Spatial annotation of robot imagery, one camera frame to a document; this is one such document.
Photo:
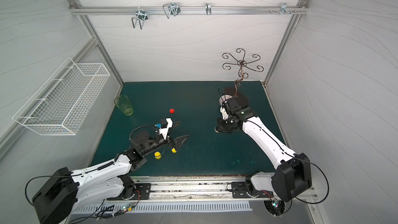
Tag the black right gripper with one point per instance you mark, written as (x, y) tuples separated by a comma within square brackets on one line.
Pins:
[(224, 125)]

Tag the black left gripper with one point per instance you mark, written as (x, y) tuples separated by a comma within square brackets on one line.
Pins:
[(171, 138)]

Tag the yellow paint jar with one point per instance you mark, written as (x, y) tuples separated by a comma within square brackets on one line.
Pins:
[(157, 155)]

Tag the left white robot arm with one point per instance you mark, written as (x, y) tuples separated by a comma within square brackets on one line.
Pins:
[(66, 191)]

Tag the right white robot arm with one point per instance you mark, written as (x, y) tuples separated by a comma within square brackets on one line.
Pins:
[(292, 171)]

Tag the purple patterned bowl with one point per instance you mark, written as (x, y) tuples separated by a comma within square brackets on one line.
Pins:
[(223, 98)]

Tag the bronze scroll jewelry stand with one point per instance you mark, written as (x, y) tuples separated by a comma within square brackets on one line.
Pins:
[(241, 63)]

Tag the white vent strip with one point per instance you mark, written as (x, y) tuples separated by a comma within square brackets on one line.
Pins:
[(172, 207)]

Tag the small metal clip hook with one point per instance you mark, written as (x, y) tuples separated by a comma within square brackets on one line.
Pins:
[(208, 9)]

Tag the double prong metal hook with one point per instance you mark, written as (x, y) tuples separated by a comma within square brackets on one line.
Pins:
[(139, 19)]

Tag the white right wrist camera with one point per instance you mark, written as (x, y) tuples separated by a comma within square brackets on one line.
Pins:
[(223, 111)]

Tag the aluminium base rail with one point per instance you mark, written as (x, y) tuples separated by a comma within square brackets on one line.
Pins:
[(164, 189)]

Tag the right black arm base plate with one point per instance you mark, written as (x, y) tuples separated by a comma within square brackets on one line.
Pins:
[(244, 190)]

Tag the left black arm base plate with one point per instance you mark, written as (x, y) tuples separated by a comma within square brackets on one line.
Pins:
[(140, 191)]

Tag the white wire basket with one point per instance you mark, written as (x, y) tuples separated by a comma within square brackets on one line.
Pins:
[(60, 106)]

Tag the wire loop metal hook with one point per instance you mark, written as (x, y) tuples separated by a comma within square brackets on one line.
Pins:
[(171, 9)]

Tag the metal bracket hook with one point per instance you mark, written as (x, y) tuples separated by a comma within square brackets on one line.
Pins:
[(283, 10)]

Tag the aluminium top rail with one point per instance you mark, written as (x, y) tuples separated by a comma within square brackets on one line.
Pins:
[(185, 10)]

